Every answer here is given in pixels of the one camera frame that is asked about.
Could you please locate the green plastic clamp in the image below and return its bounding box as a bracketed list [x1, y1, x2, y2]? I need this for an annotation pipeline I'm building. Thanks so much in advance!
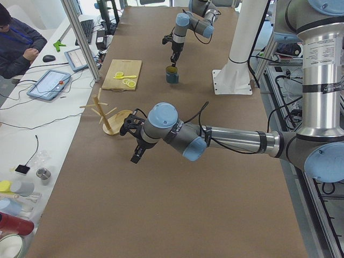
[53, 40, 66, 52]

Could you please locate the aluminium frame post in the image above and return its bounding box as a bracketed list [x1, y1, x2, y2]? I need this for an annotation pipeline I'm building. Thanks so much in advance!
[61, 0, 100, 82]

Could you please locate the yellow cup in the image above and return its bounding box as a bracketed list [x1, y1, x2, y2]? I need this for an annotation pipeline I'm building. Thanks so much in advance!
[0, 180, 12, 192]

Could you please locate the wooden cup rack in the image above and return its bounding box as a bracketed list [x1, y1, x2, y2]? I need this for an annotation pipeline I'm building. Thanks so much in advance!
[80, 88, 133, 136]

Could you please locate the white camera mast base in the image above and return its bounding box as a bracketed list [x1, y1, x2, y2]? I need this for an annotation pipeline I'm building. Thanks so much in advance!
[213, 0, 270, 95]

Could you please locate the clear plastic bag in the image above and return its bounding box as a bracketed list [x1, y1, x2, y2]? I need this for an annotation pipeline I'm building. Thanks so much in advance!
[30, 150, 51, 168]

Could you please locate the near teach pendant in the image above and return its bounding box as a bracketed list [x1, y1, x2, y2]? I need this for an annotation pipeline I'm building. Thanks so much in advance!
[27, 69, 71, 101]

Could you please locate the seated person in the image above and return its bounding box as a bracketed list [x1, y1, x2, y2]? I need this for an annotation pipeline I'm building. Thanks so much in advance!
[1, 5, 47, 79]

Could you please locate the green rimmed white bowl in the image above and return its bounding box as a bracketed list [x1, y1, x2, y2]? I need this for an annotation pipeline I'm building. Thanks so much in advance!
[1, 234, 24, 258]

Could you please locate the black keyboard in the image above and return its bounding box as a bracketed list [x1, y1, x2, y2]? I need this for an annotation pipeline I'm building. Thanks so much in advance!
[80, 19, 94, 44]

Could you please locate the small black square pad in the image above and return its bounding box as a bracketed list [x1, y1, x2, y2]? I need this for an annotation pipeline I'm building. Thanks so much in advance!
[15, 164, 31, 175]

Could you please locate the small steel cup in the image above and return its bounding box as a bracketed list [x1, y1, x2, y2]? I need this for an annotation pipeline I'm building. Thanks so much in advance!
[36, 167, 51, 185]

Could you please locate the far teach pendant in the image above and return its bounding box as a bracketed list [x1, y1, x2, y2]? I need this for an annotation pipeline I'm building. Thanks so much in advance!
[64, 48, 88, 72]

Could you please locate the teach pendant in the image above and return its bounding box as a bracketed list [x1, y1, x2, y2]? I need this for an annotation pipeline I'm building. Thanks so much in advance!
[64, 48, 88, 72]
[27, 69, 71, 101]

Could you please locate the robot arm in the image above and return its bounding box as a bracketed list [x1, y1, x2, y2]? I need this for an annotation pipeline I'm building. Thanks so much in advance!
[124, 7, 274, 184]
[162, 1, 221, 67]

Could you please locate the light blue cup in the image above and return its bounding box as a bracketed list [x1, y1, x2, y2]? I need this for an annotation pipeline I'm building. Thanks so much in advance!
[0, 198, 22, 216]

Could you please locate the bamboo cutting board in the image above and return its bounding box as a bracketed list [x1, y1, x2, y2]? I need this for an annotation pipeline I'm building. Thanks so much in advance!
[102, 59, 142, 91]

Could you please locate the grey cup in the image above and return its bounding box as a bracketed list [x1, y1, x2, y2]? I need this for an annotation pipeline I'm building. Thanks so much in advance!
[10, 181, 34, 197]

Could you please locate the black power adapter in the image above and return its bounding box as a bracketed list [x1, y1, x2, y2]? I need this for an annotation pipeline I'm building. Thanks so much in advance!
[96, 30, 107, 51]

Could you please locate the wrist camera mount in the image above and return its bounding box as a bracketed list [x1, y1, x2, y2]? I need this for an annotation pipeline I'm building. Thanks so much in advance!
[119, 108, 147, 138]
[162, 34, 173, 45]

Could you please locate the lemon slice front left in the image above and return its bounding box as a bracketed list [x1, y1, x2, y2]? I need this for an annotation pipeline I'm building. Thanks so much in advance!
[114, 71, 124, 78]

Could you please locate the black computer mouse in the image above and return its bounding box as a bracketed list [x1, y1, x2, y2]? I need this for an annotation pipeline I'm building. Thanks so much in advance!
[42, 54, 56, 62]

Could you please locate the dark green mug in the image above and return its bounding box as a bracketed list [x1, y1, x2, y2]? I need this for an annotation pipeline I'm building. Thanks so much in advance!
[166, 66, 179, 84]

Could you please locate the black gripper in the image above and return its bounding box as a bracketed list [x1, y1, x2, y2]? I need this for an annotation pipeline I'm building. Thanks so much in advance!
[170, 42, 184, 67]
[131, 135, 155, 164]

